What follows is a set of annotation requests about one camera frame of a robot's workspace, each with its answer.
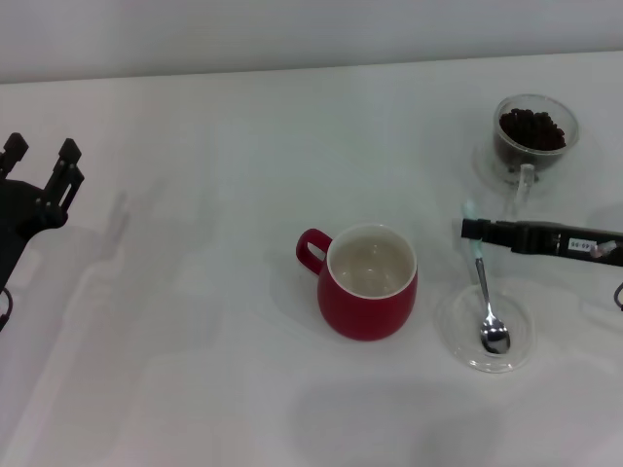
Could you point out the red ceramic mug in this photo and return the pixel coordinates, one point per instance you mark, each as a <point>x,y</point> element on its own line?
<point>365,316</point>

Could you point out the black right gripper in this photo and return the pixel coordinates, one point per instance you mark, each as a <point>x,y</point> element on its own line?
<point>613,250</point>

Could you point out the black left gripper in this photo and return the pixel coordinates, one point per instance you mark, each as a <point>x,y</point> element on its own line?
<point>14,219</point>

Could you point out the clear glass saucer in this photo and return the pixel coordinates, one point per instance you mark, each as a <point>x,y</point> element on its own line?
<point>487,171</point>
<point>460,340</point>

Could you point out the coffee beans pile in glass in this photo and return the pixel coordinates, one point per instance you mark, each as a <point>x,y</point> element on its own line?
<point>533,129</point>

